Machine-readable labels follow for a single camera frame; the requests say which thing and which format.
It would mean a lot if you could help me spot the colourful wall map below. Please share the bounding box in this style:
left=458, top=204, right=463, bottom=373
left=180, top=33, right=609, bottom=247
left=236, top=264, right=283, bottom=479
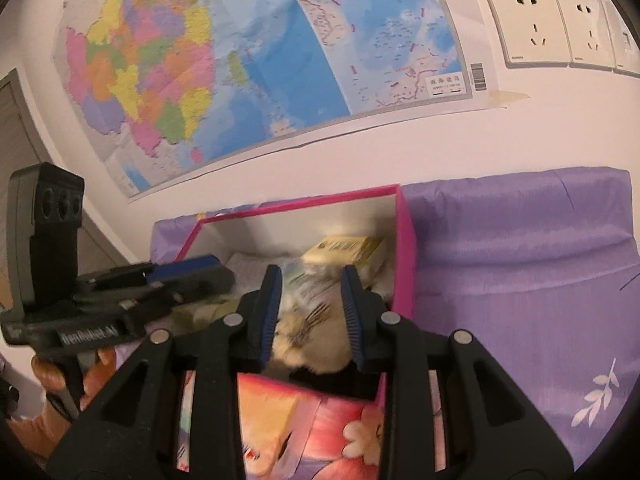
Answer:
left=52, top=0, right=516, bottom=197

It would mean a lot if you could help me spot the white wall socket plate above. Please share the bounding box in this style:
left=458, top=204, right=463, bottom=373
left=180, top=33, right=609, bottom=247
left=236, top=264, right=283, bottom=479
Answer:
left=487, top=0, right=570, bottom=68

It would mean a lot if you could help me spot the left hand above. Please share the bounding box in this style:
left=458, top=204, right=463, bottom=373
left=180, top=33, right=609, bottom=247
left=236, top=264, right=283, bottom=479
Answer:
left=32, top=348, right=116, bottom=411

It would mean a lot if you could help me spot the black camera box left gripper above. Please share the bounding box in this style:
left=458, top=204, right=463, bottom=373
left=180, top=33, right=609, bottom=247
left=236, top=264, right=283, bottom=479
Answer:
left=6, top=162, right=85, bottom=316

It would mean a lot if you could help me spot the pink cardboard box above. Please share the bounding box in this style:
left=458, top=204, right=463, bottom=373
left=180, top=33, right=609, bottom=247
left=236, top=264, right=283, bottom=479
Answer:
left=176, top=184, right=416, bottom=318

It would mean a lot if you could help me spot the beige teddy bear plush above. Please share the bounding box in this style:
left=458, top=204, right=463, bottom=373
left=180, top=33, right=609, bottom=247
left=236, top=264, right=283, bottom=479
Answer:
left=271, top=274, right=352, bottom=375

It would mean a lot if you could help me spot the yellow small cardboard box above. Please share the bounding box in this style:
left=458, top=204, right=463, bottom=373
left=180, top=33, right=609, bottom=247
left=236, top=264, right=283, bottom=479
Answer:
left=302, top=236, right=387, bottom=282

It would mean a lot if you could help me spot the floral tissue pack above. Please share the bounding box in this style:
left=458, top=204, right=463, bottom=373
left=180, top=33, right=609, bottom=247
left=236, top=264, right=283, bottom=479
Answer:
left=177, top=368, right=446, bottom=480

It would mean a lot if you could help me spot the purple floral tablecloth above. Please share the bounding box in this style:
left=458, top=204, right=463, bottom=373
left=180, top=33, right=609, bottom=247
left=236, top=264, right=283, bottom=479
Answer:
left=151, top=167, right=639, bottom=466

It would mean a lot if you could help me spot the clear plastic packet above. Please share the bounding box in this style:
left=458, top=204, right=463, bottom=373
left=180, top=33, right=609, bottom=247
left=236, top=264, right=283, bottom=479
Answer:
left=224, top=252, right=304, bottom=296

